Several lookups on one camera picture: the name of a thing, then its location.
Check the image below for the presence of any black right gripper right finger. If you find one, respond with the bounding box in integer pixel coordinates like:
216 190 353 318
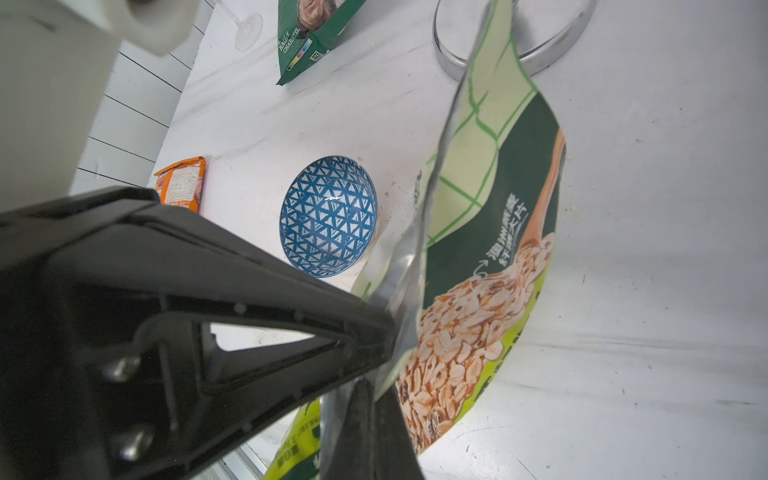
320 378 424 479

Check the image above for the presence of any blue patterned breakfast bowl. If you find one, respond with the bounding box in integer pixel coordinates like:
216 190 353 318
279 156 379 279

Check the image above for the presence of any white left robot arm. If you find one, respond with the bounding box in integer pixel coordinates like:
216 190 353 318
1 1 198 211

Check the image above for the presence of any green oats bag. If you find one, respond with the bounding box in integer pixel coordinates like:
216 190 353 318
266 1 566 479

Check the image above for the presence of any orange snack packet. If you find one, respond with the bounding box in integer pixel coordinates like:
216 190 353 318
154 156 207 213

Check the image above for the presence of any green crisps bag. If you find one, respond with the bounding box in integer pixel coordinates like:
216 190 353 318
277 0 365 86

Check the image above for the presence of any chrome mug tree stand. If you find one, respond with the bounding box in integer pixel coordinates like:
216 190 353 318
432 0 597 81

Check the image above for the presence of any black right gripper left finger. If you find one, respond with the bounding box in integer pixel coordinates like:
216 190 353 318
1 187 395 479

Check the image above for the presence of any clear wine glass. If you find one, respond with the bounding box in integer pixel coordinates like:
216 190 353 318
215 0 264 51

